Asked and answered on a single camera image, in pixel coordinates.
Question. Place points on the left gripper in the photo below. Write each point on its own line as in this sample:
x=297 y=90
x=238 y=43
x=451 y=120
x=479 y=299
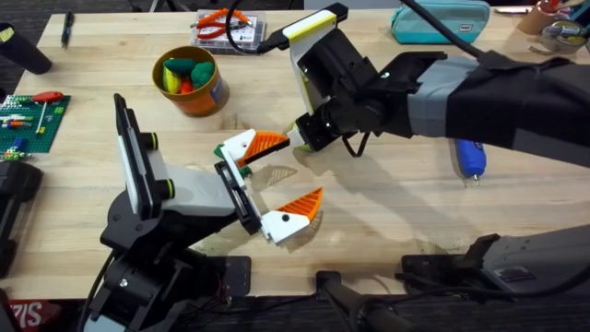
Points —
x=198 y=196

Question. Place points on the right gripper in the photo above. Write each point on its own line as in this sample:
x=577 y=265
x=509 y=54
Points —
x=341 y=74

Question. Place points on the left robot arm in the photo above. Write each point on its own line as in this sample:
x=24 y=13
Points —
x=138 y=286

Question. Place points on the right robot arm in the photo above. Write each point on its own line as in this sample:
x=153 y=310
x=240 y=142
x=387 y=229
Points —
x=507 y=106

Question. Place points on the blue electric screwdriver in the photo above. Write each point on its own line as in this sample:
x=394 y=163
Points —
x=470 y=159

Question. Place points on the right wrist plate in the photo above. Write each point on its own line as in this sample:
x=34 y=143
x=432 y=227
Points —
x=306 y=55

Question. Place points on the wrist plate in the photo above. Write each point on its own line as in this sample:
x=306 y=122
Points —
x=306 y=55
x=133 y=157

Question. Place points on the orange tub with toys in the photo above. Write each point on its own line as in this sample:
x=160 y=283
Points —
x=198 y=94

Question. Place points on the clear parts box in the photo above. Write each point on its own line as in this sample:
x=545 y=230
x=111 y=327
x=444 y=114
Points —
x=251 y=37

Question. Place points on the left wrist plate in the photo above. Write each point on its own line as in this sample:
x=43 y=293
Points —
x=133 y=157

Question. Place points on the teal zip pouch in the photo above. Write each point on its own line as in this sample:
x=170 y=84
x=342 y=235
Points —
x=438 y=23

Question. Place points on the green board with blocks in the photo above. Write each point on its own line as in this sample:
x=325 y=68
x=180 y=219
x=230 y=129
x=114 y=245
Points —
x=27 y=138

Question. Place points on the black device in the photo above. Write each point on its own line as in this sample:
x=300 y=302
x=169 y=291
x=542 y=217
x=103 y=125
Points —
x=16 y=207

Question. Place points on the black pen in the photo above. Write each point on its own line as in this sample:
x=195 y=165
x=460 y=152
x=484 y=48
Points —
x=67 y=27

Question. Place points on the red printed box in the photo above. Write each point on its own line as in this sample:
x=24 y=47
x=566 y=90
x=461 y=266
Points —
x=32 y=314

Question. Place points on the brown cardboard cup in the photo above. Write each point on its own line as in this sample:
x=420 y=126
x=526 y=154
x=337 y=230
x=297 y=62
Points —
x=534 y=20

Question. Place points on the black cylinder with yellow label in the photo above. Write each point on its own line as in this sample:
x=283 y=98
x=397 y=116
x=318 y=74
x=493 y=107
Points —
x=23 y=50

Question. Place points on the round tin with markers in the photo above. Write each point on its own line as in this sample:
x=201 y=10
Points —
x=564 y=39

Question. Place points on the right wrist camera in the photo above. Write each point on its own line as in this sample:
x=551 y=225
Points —
x=338 y=11

